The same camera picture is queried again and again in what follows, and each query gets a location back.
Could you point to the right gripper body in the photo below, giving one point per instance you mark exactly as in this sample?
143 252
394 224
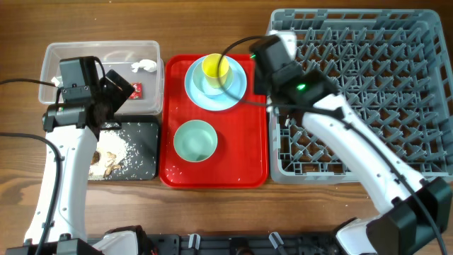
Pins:
260 87

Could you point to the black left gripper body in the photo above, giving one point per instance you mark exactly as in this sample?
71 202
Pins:
112 95

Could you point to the red snack wrapper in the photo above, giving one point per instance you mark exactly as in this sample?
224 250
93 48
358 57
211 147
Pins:
137 94

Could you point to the white tissue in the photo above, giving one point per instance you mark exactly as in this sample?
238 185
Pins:
145 64

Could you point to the yellow plastic cup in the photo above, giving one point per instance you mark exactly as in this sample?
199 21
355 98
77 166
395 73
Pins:
216 69

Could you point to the green bowl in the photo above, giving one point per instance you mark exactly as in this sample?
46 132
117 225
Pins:
195 141

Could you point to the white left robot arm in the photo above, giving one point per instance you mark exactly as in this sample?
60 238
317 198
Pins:
72 133

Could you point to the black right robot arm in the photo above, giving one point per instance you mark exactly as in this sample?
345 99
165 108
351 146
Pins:
413 211

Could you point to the black waste tray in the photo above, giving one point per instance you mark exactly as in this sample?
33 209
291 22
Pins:
141 148

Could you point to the grey dishwasher rack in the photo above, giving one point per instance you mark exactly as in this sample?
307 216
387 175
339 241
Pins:
393 67

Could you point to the light blue plate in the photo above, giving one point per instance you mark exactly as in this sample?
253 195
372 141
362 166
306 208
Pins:
225 100

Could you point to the clear plastic bin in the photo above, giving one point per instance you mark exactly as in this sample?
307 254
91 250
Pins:
117 55

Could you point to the rice and food scraps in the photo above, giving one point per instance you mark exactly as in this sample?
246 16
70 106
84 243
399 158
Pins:
109 152

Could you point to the red plastic tray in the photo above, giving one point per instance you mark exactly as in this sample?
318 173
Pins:
241 157

